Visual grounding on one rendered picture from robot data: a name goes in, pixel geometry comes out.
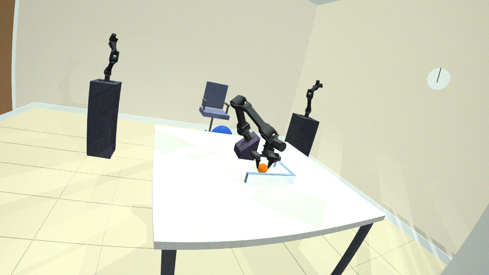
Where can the orange ball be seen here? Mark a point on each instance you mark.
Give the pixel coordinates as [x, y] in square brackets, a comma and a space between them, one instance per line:
[262, 168]

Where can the clear low corner walls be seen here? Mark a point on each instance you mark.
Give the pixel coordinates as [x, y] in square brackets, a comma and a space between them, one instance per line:
[272, 179]

